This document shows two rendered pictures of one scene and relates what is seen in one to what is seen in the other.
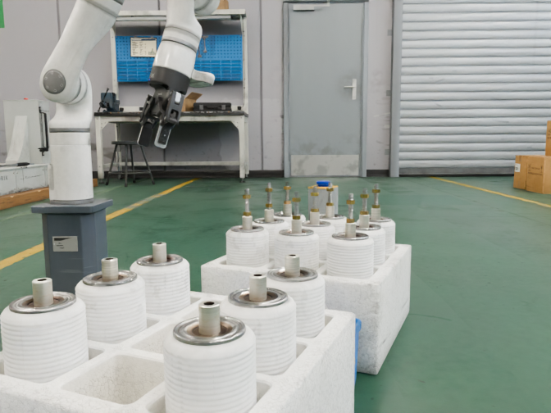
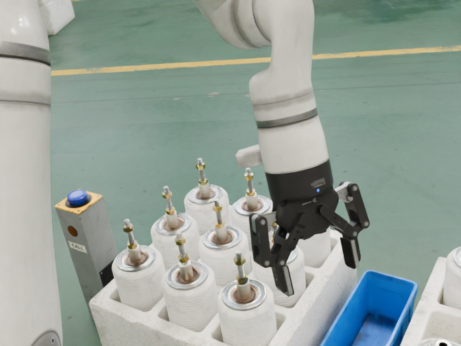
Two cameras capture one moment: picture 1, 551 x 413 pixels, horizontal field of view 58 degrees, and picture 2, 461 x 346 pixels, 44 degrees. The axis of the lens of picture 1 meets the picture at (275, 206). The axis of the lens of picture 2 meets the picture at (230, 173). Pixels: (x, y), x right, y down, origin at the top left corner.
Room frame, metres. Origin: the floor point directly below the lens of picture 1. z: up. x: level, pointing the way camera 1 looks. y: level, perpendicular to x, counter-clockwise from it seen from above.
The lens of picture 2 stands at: (0.95, 0.77, 0.90)
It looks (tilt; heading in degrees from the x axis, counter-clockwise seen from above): 30 degrees down; 282
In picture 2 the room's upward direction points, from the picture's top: 8 degrees counter-clockwise
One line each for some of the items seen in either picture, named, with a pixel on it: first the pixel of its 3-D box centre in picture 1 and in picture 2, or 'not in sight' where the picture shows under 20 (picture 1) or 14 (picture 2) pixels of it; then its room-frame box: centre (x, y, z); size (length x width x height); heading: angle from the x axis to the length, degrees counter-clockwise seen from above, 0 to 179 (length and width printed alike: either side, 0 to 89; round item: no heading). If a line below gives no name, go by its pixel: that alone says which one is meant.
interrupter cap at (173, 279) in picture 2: (269, 221); (186, 275); (1.21, 0.02, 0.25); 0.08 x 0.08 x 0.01
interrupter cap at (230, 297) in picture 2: (247, 229); (244, 294); (1.10, 0.06, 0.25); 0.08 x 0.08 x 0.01
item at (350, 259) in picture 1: (349, 279); (306, 255); (1.01, -0.15, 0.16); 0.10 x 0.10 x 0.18
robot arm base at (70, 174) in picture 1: (71, 167); not in sight; (1.23, 0.50, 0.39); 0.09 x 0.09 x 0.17; 89
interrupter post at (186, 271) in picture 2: (269, 215); (186, 270); (1.21, 0.02, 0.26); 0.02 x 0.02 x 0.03
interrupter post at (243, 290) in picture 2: (247, 223); (243, 288); (1.10, 0.06, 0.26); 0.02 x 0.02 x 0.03
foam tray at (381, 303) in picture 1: (314, 290); (232, 301); (1.16, -0.09, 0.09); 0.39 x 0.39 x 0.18; 66
